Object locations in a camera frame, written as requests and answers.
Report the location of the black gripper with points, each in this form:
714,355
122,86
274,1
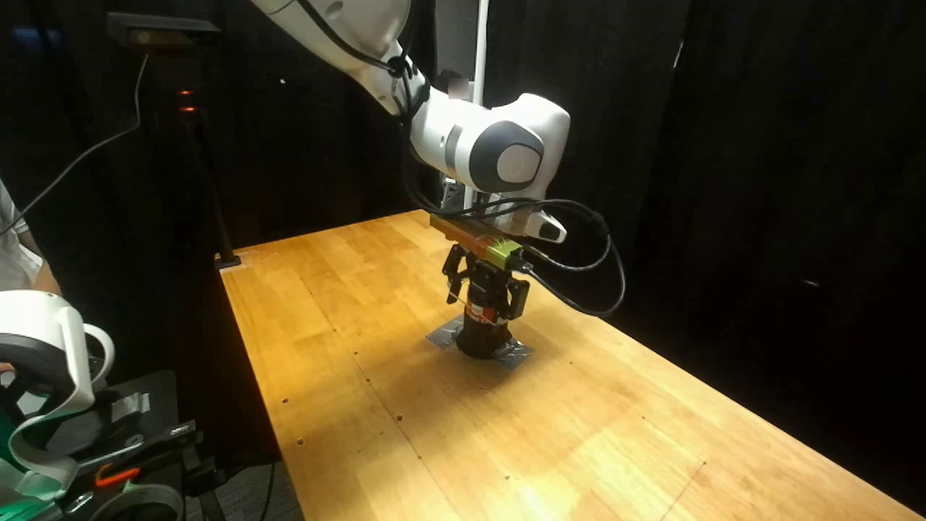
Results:
463,270

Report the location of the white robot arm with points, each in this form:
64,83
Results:
511,154

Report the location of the dark cup with red band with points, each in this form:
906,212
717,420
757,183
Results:
484,326

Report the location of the grey tape piece left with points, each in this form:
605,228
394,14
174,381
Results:
448,335

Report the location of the grey tape piece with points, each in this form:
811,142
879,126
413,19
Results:
448,335
514,355

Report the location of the grey tape piece right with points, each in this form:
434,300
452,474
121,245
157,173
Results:
514,355

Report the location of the white vertical pole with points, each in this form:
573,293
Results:
478,73

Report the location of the white VR headset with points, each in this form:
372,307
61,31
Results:
55,351

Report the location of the gold wrist camera mount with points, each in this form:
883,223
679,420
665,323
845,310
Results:
484,245

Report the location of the orange handled tool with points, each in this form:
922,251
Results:
107,480

